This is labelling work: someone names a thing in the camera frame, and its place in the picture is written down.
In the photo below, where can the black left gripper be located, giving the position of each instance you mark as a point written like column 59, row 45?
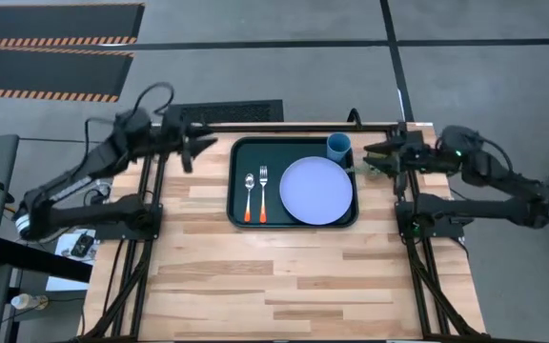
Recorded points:
column 175, row 133

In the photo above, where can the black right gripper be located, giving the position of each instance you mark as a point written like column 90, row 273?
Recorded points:
column 417, row 152

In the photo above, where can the blue cup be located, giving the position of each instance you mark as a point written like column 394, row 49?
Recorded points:
column 339, row 145

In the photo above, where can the lavender plate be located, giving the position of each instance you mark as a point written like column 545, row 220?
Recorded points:
column 316, row 190

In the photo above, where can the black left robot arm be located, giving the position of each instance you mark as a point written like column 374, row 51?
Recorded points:
column 93, row 214

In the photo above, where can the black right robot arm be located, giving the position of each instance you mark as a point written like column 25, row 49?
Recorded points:
column 474, row 209

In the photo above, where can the dark green tray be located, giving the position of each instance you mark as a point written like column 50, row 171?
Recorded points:
column 246, row 152

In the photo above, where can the small green potted plant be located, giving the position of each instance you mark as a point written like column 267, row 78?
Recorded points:
column 374, row 155

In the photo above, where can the black floor vent grille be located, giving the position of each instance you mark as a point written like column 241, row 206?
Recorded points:
column 236, row 112

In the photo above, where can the small black handheld device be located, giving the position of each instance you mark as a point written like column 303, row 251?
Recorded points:
column 83, row 245

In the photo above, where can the black hazard-striped floor mat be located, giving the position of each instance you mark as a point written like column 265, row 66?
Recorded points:
column 46, row 71
column 55, row 21

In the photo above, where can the white paper sheet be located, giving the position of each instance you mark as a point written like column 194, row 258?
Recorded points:
column 65, row 283

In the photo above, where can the black side desk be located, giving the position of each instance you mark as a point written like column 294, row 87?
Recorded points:
column 41, row 259

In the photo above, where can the white plastic bottle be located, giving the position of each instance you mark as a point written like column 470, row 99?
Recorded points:
column 26, row 301

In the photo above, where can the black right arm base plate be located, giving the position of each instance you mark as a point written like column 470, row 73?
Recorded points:
column 441, row 232

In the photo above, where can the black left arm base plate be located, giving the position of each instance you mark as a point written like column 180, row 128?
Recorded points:
column 112, row 233

